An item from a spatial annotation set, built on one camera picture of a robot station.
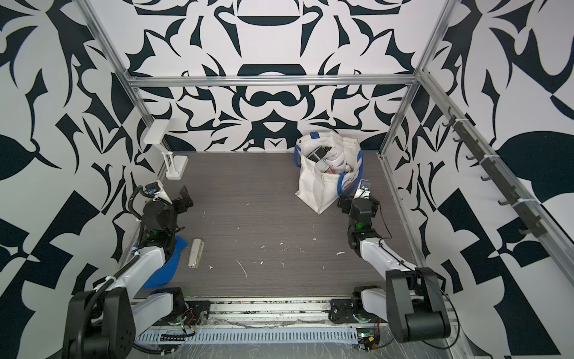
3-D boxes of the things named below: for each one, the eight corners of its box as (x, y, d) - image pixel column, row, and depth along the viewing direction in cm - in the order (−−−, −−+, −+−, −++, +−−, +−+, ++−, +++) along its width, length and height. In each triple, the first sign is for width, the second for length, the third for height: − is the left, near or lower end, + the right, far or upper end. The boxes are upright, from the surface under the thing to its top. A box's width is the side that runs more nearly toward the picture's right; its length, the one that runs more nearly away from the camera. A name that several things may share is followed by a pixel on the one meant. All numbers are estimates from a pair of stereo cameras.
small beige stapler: (188, 268, 84) (186, 265, 82) (195, 241, 91) (193, 238, 89) (198, 268, 84) (196, 265, 82) (204, 241, 91) (202, 238, 89)
